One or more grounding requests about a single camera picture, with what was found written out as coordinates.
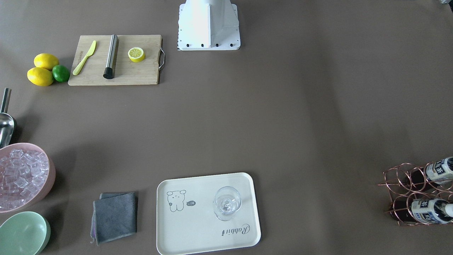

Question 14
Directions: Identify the grey folded cloth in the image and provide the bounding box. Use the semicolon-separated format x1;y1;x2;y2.
90;192;137;245

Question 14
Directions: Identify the cream rabbit tray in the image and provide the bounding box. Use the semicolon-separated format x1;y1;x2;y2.
156;172;262;255

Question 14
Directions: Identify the copper wire bottle basket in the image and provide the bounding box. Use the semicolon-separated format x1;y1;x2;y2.
380;161;452;226

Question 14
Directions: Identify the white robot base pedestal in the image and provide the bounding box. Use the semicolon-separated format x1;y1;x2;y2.
177;0;241;51

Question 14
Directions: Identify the yellow lemon upper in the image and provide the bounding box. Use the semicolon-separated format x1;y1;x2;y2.
33;53;59;71

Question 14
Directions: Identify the green lime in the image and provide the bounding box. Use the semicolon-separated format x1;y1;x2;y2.
52;65;70;83

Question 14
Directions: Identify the pink bowl of ice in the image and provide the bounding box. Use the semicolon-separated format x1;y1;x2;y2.
0;143;56;213

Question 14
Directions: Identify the yellow lemon lower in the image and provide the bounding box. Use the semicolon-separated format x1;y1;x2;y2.
27;67;54;86

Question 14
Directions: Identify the steel muddler black tip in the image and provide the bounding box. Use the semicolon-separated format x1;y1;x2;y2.
103;34;119;79

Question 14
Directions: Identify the tea bottle upper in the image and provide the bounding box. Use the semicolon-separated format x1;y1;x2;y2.
410;157;453;190

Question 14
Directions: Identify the half lemon slice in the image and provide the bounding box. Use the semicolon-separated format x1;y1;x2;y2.
127;47;145;63

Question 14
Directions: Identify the bamboo cutting board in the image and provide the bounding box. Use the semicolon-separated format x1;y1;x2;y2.
68;34;165;86

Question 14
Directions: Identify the clear wine glass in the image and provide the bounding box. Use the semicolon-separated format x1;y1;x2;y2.
213;186;242;221

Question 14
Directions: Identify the tea bottle lower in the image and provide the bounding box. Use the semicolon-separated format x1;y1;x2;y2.
389;198;453;225

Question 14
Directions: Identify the tea bottle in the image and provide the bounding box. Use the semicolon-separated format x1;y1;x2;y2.
410;157;453;190
389;198;453;225

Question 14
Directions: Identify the yellow plastic knife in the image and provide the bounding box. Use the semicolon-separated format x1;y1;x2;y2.
72;40;97;75

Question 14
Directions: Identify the steel ice scoop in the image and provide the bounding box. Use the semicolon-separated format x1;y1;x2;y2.
0;88;16;148

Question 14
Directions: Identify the green bowl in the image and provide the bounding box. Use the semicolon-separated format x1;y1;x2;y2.
0;211;51;255

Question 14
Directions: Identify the yellow lemon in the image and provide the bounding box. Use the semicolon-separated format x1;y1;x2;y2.
27;67;54;86
33;53;59;71

